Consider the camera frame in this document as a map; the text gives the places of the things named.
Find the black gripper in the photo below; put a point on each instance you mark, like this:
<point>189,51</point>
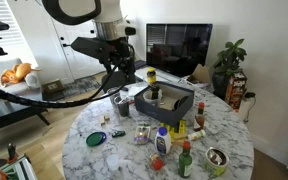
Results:
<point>122,53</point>

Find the green small object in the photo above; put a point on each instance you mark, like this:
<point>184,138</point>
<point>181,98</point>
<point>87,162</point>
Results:
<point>118,134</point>

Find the green round lid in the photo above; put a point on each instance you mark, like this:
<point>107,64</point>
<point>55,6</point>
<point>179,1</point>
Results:
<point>94,139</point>

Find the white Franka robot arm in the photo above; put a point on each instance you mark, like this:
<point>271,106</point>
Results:
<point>110,13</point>

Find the black television remote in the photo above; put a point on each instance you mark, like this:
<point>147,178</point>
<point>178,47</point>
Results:
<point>124,88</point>

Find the yellow lid vitamin bottle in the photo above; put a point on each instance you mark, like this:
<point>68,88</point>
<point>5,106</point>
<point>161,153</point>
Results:
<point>151,76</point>

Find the white cup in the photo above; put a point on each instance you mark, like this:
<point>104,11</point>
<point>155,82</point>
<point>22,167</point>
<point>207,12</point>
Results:
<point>147,96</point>

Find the dark plastic cup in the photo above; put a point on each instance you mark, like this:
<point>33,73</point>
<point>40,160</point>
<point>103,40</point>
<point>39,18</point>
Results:
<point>123,109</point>

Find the clear plastic cup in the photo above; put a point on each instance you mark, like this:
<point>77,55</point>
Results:
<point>113,163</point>

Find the dark grey laptop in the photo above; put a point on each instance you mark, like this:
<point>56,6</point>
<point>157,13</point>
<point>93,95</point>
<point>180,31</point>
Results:
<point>140,64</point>

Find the black office chair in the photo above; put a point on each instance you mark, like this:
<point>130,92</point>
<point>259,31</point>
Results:
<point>112,81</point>

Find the white paper sheet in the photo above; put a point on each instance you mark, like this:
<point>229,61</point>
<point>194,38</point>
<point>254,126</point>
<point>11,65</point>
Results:
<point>137,89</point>

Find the silver tin can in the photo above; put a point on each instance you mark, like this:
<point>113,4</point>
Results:
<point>112,95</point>

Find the black yellow bottle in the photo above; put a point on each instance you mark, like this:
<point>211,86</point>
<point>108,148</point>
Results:
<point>154,91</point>

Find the white television stand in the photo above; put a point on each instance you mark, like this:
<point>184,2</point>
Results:
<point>164,76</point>

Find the white panel door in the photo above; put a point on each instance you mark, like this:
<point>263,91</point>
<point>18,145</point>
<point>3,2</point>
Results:
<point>80,63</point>

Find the grey rug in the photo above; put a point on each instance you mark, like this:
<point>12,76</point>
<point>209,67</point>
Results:
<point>80,85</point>

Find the small wooden block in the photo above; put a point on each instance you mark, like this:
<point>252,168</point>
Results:
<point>102,120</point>
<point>107,117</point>

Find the navy cardboard box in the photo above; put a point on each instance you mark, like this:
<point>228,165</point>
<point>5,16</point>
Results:
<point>160,115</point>

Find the black flat screen television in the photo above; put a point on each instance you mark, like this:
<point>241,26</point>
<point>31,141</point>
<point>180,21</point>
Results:
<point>179,46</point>

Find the black round object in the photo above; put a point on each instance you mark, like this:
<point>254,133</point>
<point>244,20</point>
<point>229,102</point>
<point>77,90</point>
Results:
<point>180,102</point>

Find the purple top snack pouch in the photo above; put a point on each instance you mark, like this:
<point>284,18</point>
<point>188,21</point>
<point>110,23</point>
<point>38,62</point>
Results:
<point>141,135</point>

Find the open cardboard box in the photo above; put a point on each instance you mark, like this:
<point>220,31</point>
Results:
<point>201,74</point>

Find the small cardboard floor box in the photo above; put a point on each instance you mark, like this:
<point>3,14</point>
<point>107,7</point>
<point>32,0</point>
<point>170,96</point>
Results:
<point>53,86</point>

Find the yellow package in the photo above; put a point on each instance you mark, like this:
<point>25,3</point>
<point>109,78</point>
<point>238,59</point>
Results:
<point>180,128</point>

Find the white bottle blue cap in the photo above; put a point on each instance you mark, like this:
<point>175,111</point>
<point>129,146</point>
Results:
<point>163,143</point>

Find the brown sauce bottle red cap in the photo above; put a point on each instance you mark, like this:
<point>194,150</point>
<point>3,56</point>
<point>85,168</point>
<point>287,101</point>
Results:
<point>199,120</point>

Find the small white bottle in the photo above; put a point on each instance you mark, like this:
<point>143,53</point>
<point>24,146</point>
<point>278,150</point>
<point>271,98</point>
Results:
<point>195,135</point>

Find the small jar red cap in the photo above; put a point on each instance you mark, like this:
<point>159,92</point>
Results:
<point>157,164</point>

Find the green potted plant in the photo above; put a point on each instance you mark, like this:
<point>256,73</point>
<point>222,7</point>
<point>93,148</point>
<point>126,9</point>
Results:
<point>229,58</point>

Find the orange plush toy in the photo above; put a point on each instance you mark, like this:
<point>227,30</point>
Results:
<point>17,72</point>

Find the green glass bottle red cap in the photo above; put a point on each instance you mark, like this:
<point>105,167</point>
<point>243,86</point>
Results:
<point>185,165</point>

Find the orange game box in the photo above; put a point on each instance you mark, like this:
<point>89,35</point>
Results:
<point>235,90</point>

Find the dark coffee table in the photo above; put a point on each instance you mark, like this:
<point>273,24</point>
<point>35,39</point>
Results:
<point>10,111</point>

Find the white floor device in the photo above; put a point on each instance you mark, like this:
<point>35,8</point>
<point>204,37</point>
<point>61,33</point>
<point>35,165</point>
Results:
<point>245,108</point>

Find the black power adapter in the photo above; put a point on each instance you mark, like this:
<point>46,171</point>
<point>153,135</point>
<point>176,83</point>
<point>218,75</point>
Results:
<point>249,95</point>

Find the open green tin can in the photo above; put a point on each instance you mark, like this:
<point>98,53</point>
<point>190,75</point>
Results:
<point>214,168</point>

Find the white window blinds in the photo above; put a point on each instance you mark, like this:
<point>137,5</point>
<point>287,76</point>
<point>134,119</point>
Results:
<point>0,13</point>

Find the black tool red band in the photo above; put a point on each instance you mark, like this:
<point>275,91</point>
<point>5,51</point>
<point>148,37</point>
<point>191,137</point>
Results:
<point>11,150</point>

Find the green white striped box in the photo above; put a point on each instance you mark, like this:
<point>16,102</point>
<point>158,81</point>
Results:
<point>17,170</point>

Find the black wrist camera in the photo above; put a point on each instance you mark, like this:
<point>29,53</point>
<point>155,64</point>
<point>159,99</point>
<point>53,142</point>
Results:
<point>90,46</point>

